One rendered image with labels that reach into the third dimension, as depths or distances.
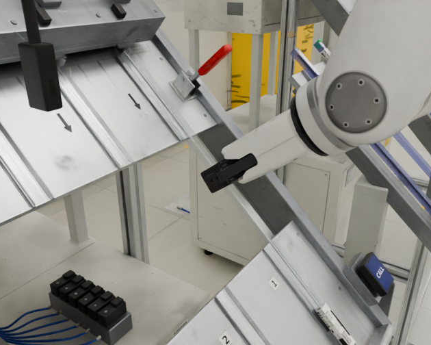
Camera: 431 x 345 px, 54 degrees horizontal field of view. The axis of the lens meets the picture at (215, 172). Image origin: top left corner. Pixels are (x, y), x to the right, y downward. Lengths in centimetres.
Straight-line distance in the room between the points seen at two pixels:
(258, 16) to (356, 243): 84
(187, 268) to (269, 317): 141
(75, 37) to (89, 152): 14
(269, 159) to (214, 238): 142
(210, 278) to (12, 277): 106
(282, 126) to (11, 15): 30
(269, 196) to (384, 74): 35
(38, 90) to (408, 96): 25
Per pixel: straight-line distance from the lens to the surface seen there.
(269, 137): 44
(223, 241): 184
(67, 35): 53
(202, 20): 158
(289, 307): 55
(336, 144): 43
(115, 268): 92
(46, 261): 99
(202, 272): 189
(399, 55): 32
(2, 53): 50
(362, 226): 88
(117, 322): 75
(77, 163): 48
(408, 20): 32
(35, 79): 31
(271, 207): 64
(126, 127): 54
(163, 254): 201
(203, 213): 183
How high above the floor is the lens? 117
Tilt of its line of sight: 25 degrees down
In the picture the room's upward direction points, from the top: straight up
